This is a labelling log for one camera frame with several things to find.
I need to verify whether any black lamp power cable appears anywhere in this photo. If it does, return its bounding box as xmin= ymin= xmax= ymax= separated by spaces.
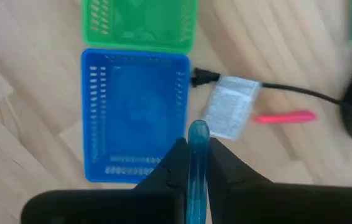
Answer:
xmin=190 ymin=67 xmax=352 ymax=110

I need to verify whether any green plastic basket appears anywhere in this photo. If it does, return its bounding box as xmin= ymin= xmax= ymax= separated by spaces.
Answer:
xmin=81 ymin=0 xmax=198 ymax=55

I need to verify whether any white cable warning tag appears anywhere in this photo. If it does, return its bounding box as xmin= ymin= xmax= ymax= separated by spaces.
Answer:
xmin=201 ymin=75 xmax=262 ymax=141

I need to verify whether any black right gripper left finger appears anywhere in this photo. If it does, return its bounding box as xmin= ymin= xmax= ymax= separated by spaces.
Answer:
xmin=134 ymin=139 xmax=189 ymax=224

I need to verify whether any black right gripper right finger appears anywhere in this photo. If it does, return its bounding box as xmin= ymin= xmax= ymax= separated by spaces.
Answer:
xmin=206 ymin=138 xmax=272 ymax=224

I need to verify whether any reddish pink highlighter marker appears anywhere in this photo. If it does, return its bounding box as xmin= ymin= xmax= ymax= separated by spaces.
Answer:
xmin=252 ymin=110 xmax=317 ymax=124

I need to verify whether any blue plastic basket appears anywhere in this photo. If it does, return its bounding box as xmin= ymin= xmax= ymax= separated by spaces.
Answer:
xmin=81 ymin=47 xmax=192 ymax=184

